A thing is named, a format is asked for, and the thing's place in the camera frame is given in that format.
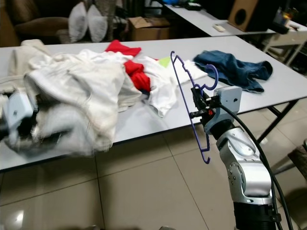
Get white pillow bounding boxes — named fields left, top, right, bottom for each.
left=87, top=5, right=108, bottom=43
left=69, top=2, right=91, bottom=43

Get beige garment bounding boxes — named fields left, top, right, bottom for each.
left=0, top=39, right=51, bottom=96

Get wooden speaker box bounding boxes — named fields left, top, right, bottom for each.
left=228, top=0, right=276, bottom=32

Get open brown cardboard box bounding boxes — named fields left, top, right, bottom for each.
left=127, top=17, right=168, bottom=41

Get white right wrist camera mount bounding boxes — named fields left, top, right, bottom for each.
left=204, top=86, right=243, bottom=135

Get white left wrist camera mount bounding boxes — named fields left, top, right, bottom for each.
left=2, top=91, right=36, bottom=144

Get white t-shirt green patch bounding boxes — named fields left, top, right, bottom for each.
left=139, top=55, right=207, bottom=117

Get purple plastic hanger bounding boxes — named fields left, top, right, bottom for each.
left=170, top=51, right=219, bottom=164

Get cream white fleece garment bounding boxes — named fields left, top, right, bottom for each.
left=24, top=50, right=135, bottom=156

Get blue denim shorts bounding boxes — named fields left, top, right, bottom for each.
left=193, top=50, right=274, bottom=93

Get plain red garment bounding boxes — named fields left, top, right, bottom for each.
left=105, top=40, right=152, bottom=93

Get brown sofa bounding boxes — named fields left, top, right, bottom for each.
left=13, top=0, right=72, bottom=45

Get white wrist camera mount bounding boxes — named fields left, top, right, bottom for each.
left=204, top=86, right=243, bottom=135
left=2, top=91, right=36, bottom=144

